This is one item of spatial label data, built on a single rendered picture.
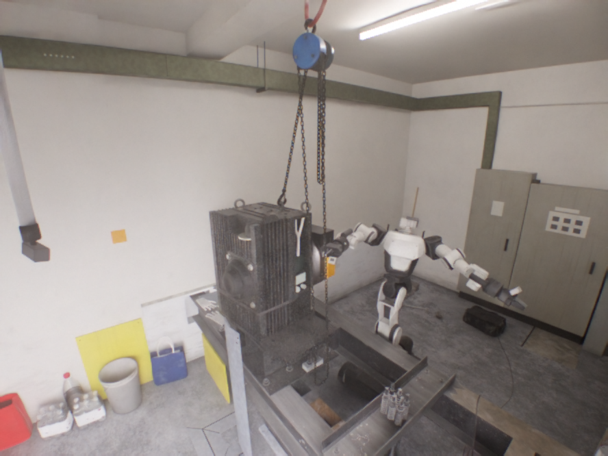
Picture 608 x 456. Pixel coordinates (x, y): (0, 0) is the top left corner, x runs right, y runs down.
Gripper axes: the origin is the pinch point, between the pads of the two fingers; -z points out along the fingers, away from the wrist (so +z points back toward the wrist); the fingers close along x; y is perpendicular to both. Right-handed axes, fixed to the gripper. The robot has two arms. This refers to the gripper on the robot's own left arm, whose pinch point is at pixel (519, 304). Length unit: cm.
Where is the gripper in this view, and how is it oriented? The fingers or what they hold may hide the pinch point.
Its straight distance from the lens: 177.8
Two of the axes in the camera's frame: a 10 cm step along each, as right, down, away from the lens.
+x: -7.6, 0.3, -6.5
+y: 2.8, -8.8, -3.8
